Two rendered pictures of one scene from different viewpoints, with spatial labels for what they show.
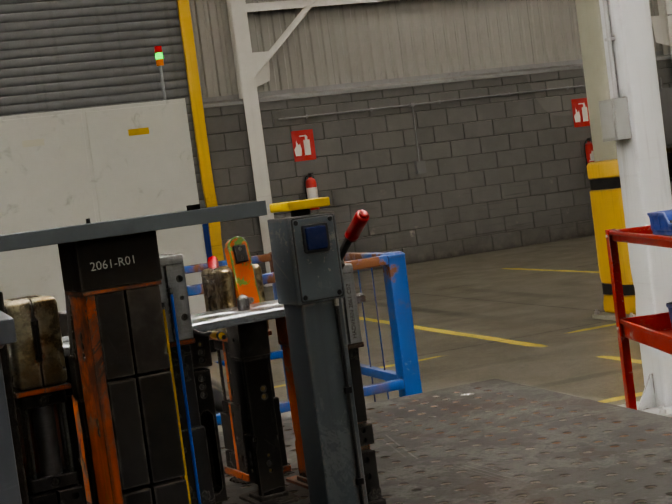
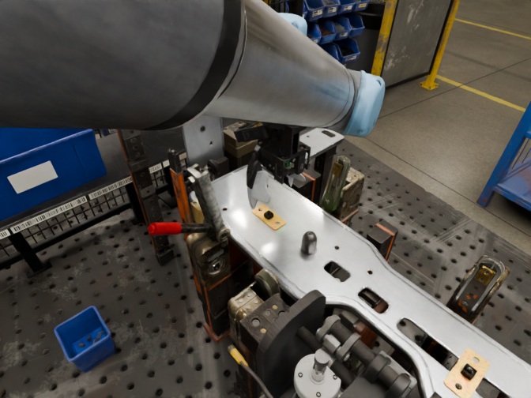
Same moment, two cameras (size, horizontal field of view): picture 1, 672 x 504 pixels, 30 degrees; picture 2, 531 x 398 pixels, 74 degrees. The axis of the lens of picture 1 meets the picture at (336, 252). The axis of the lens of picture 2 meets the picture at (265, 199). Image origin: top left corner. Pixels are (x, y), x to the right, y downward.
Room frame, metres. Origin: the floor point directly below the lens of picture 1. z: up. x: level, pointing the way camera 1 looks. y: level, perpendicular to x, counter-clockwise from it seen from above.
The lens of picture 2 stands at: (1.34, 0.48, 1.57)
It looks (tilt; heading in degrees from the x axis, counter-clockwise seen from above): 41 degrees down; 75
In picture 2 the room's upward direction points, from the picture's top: straight up
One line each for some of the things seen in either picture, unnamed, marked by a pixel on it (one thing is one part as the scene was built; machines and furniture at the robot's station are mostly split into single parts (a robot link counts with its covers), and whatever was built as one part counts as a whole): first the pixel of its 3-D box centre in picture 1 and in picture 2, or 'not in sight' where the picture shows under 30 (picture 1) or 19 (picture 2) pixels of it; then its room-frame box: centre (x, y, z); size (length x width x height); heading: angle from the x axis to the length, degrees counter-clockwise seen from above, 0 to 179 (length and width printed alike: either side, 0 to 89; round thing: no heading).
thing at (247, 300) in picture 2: not in sight; (254, 351); (1.40, 0.80, 0.88); 0.11 x 0.09 x 0.37; 27
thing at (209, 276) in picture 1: (242, 371); not in sight; (2.13, 0.19, 0.88); 0.15 x 0.11 x 0.36; 27
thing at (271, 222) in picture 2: not in sight; (269, 215); (1.50, 1.04, 1.01); 0.08 x 0.04 x 0.01; 117
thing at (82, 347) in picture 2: not in sight; (88, 340); (1.03, 0.99, 0.74); 0.11 x 0.10 x 0.09; 117
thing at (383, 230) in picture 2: not in sight; (369, 270); (1.74, 0.95, 0.84); 0.11 x 0.08 x 0.29; 27
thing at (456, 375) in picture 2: not in sight; (468, 372); (1.70, 0.63, 1.01); 0.08 x 0.04 x 0.01; 27
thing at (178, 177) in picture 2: not in sight; (190, 240); (1.31, 1.06, 0.95); 0.03 x 0.01 x 0.50; 117
